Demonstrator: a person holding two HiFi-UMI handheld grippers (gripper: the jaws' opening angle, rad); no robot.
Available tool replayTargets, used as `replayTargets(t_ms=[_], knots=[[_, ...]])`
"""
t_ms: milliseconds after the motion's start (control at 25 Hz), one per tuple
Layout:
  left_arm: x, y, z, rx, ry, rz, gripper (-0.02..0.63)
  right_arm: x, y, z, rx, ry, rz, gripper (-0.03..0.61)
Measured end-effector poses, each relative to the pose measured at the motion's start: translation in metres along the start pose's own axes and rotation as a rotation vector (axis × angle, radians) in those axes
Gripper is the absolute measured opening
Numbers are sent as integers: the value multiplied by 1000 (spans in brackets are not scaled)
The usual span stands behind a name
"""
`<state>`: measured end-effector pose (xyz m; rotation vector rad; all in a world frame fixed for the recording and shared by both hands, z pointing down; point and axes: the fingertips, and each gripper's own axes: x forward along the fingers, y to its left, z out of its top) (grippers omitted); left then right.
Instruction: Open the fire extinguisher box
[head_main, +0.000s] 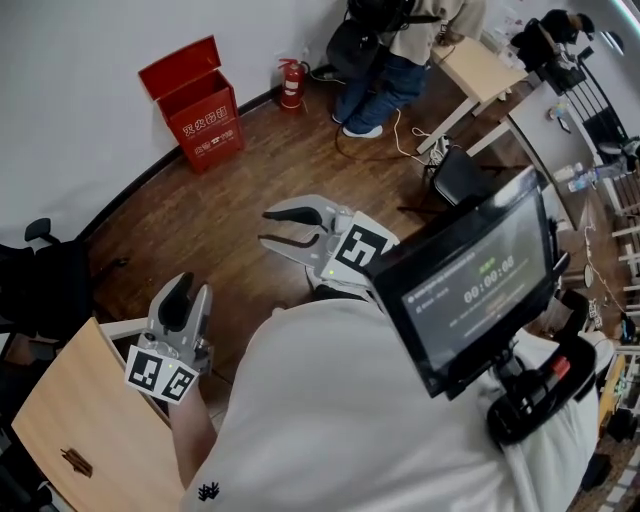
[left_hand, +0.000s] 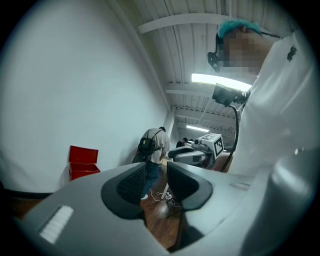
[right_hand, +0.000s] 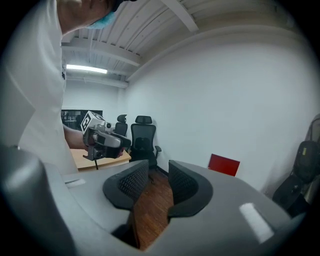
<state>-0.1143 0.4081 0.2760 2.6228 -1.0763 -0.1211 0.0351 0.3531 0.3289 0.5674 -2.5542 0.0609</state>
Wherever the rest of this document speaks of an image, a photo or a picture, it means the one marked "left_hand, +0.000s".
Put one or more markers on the black chest-mounted box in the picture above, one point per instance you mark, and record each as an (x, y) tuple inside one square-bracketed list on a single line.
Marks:
[(225, 94)]

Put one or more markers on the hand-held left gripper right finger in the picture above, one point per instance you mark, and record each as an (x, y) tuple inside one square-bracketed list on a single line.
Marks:
[(220, 210)]

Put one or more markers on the red box base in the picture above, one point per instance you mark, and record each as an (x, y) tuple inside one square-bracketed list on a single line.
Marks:
[(83, 173)]

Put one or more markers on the black head-worn camera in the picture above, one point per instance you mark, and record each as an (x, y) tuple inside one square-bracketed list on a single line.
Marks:
[(214, 58)]

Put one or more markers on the long ceiling light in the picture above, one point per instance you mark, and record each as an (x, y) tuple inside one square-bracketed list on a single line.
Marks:
[(197, 128), (220, 81)]

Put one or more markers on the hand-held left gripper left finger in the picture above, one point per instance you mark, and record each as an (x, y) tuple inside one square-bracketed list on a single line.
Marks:
[(82, 215)]

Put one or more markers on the person's head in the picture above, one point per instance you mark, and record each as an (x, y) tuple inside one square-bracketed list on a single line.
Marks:
[(245, 50)]

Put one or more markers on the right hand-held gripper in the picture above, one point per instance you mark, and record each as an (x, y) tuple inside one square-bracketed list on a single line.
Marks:
[(215, 146)]

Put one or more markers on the black backpack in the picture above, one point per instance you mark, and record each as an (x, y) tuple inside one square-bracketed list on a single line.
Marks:
[(145, 146)]

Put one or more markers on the white table leg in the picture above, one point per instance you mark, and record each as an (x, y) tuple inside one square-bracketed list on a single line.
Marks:
[(164, 192)]

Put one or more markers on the person's white shirt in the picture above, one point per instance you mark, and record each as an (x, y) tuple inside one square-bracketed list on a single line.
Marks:
[(275, 107)]

